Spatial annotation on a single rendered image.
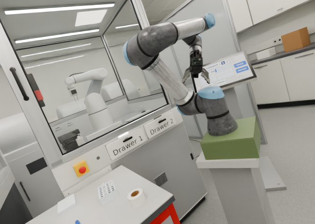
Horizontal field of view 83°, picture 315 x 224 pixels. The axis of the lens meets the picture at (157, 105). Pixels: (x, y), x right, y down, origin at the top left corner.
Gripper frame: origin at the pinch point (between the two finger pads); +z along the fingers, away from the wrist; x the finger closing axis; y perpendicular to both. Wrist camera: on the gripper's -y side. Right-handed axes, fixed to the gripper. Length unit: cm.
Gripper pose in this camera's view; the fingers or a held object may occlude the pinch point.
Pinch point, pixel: (195, 85)
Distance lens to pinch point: 103.0
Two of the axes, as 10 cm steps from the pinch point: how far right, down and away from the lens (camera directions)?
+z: -0.9, 8.9, -4.5
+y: -1.3, -4.6, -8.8
